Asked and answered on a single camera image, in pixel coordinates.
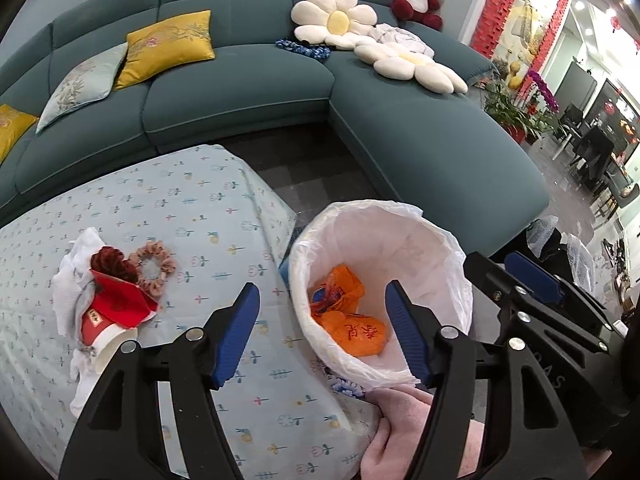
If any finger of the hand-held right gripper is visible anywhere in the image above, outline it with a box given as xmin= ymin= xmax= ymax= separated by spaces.
xmin=504 ymin=251 xmax=601 ymax=331
xmin=464 ymin=251 xmax=571 ymax=356

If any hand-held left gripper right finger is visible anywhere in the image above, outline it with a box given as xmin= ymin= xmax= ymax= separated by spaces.
xmin=385 ymin=280 xmax=588 ymax=480

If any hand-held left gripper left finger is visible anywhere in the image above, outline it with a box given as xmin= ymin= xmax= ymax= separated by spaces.
xmin=59 ymin=282 xmax=261 ymax=480

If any white lined waste bin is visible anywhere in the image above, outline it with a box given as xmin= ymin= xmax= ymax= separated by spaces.
xmin=287 ymin=200 xmax=476 ymax=393

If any blue patterned trash bin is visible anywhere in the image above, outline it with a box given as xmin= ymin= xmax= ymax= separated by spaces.
xmin=277 ymin=257 xmax=373 ymax=398

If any pink scrunchie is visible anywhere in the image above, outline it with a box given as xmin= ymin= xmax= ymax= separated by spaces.
xmin=128 ymin=241 xmax=179 ymax=297

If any red paper cup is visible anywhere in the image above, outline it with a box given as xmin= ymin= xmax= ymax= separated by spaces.
xmin=75 ymin=305 xmax=139 ymax=361

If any dark red scrunchie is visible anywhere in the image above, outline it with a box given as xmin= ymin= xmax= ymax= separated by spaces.
xmin=90 ymin=246 xmax=139 ymax=285

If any white tissue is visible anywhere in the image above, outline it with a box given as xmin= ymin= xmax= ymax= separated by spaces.
xmin=69 ymin=345 xmax=111 ymax=418
xmin=52 ymin=227 xmax=107 ymax=337

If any clear bubble wrap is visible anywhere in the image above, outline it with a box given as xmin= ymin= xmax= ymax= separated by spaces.
xmin=565 ymin=234 xmax=599 ymax=292
xmin=529 ymin=215 xmax=562 ymax=257

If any floral light blue tablecloth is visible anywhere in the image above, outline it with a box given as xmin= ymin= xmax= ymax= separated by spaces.
xmin=0 ymin=144 xmax=386 ymax=480

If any black chair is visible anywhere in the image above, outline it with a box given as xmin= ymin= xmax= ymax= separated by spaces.
xmin=559 ymin=104 xmax=590 ymax=137
xmin=570 ymin=127 xmax=617 ymax=182

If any green potted plant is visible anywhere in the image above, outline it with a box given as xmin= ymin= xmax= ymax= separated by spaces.
xmin=482 ymin=80 xmax=533 ymax=136

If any purple orchid plant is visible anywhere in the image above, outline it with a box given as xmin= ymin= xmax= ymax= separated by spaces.
xmin=525 ymin=70 xmax=562 ymax=113

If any white daisy flower cushion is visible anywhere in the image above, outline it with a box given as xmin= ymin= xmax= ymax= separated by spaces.
xmin=291 ymin=0 xmax=377 ymax=52
xmin=354 ymin=42 xmax=469 ymax=95

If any teal sectional sofa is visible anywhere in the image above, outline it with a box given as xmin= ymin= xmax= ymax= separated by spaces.
xmin=0 ymin=0 xmax=551 ymax=261

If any white crumpled cloth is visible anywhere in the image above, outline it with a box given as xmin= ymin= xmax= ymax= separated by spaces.
xmin=370 ymin=23 xmax=436 ymax=58

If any pale blue embroidered pillow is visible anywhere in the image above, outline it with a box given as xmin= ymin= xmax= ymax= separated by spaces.
xmin=36 ymin=42 xmax=129 ymax=134

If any blue braided fabric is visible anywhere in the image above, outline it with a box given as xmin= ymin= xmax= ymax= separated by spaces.
xmin=275 ymin=37 xmax=332 ymax=61

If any yellow embroidered pillow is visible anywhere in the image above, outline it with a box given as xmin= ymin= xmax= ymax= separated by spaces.
xmin=114 ymin=10 xmax=217 ymax=92
xmin=0 ymin=104 xmax=39 ymax=162

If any dark wall screen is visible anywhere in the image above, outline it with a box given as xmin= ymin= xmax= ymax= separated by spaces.
xmin=560 ymin=60 xmax=599 ymax=111

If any red hanging wall decoration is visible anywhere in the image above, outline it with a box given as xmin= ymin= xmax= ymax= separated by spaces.
xmin=469 ymin=0 xmax=526 ymax=63
xmin=537 ymin=0 xmax=576 ymax=78

